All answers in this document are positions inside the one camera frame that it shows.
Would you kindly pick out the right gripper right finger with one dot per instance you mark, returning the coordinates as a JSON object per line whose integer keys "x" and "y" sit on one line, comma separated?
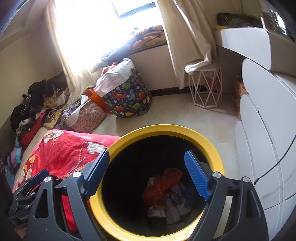
{"x": 246, "y": 220}

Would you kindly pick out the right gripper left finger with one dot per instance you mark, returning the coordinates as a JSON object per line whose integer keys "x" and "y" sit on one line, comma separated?
{"x": 47, "y": 219}

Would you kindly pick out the red plastic bag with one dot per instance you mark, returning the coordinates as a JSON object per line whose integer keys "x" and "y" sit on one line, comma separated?
{"x": 156, "y": 193}

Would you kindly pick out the yellow rimmed black trash bin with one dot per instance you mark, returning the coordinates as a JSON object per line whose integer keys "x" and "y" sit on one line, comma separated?
{"x": 135, "y": 160}

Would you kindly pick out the red floral bed blanket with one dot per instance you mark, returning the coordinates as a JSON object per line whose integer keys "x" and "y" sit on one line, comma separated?
{"x": 60, "y": 152}

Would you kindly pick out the floral fabric bag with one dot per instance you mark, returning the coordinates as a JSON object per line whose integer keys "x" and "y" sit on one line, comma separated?
{"x": 90, "y": 116}

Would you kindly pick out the pile of dark clothes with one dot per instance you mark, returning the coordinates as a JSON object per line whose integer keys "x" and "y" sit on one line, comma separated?
{"x": 44, "y": 96}

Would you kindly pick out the orange bag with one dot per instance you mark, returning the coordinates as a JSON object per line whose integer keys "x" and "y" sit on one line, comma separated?
{"x": 97, "y": 99}

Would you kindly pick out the dinosaur print laundry basket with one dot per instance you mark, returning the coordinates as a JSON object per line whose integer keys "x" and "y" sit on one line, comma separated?
{"x": 123, "y": 90}

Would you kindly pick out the dark blue jacket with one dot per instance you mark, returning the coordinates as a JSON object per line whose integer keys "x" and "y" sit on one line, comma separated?
{"x": 117, "y": 56}

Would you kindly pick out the left cream curtain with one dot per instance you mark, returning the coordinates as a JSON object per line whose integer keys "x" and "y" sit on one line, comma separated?
{"x": 69, "y": 47}

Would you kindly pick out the cream curtain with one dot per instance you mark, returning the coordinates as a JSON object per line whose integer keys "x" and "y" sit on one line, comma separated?
{"x": 189, "y": 36}
{"x": 69, "y": 47}

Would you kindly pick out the orange patterned folded quilt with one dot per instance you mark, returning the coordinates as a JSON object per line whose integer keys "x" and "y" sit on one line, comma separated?
{"x": 146, "y": 38}

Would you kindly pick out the right cream curtain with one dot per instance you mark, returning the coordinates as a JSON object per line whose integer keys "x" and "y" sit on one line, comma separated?
{"x": 189, "y": 36}

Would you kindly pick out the white wire side table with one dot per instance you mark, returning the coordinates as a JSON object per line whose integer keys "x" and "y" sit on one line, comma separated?
{"x": 206, "y": 86}

